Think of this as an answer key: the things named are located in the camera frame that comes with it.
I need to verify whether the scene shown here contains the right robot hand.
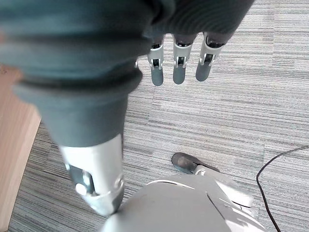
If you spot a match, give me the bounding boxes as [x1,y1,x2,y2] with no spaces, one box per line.
[0,0,256,217]

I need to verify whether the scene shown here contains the dark robot foot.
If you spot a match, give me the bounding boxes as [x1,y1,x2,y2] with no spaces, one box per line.
[171,152,221,175]

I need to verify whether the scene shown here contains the silver robot leg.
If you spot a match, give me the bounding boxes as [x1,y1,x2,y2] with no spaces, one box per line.
[103,174,266,232]

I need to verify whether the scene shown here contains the black cable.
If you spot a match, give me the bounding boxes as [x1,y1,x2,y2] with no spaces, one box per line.
[256,147,309,232]

